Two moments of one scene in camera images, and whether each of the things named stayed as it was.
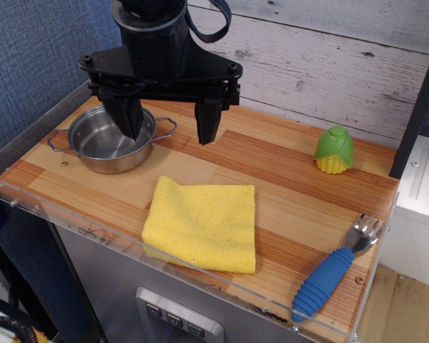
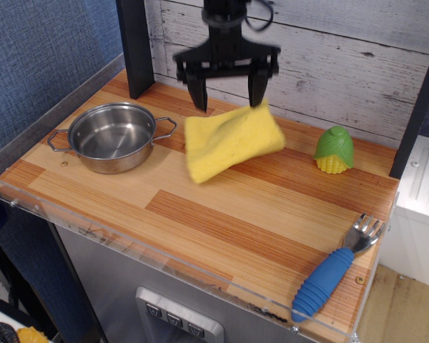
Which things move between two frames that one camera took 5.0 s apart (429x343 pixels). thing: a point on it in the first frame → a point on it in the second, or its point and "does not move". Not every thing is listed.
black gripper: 159,61 → 226,53
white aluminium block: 420,186 does not move
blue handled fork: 324,279 does not move
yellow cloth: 204,227 → 214,141
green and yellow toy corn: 334,151 does not move
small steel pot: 102,148 does not move
